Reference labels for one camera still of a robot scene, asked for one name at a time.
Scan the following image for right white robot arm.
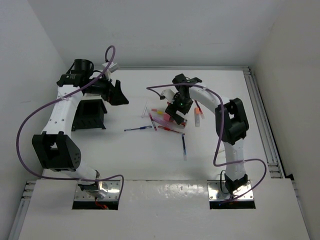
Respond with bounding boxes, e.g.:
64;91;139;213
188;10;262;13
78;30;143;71
161;73;249;194

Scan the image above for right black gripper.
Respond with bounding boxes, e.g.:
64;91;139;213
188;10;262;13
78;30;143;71
165;93;194;124

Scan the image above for blue gel pen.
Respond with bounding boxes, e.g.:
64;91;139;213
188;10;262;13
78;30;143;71
123;125;153;132

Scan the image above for purple cable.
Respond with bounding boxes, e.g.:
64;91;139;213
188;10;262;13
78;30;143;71
15;45;125;201
146;83;267;202

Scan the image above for blue pen with white end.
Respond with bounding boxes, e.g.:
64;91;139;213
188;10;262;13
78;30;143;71
181;133;187;161

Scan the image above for black slatted organizer bin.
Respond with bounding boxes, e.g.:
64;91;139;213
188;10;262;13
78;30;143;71
71;99;107;132

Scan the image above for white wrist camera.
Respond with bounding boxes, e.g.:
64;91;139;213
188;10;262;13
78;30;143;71
160;88;175;102
102;61;119;79

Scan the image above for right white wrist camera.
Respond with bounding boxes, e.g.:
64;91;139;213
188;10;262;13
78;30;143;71
160;88;175;102

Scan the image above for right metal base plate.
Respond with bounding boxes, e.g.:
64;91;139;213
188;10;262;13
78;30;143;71
207;180;254;202

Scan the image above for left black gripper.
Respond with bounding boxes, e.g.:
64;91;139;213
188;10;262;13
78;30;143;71
84;71;128;106

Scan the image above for orange capped white marker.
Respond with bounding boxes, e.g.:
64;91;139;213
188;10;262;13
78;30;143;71
194;107;201;127

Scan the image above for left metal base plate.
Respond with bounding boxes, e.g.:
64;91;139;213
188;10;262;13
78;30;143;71
74;180;121;202

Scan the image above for dark red pen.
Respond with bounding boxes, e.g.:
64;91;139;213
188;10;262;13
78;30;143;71
194;100;205;119

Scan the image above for purple highlighter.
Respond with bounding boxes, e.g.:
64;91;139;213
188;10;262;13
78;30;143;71
153;116;171;128

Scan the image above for red gel pen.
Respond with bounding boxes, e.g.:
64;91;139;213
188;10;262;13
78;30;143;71
158;125;184;135

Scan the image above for pink clear pen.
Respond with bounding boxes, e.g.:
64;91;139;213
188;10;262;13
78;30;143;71
147;111;158;131

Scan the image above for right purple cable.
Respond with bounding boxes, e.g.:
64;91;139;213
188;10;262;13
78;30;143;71
146;83;267;202

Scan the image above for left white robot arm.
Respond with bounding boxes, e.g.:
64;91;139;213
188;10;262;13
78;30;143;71
32;59;129;199

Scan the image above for pink yellow marker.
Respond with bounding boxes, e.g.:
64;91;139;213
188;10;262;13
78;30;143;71
151;108;165;115

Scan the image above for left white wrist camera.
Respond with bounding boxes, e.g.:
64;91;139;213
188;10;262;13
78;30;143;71
102;61;119;79

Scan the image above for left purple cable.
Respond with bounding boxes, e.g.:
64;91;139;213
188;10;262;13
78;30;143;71
15;45;125;201

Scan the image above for metal base plate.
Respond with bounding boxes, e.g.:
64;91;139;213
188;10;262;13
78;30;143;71
74;180;121;202
207;180;254;202

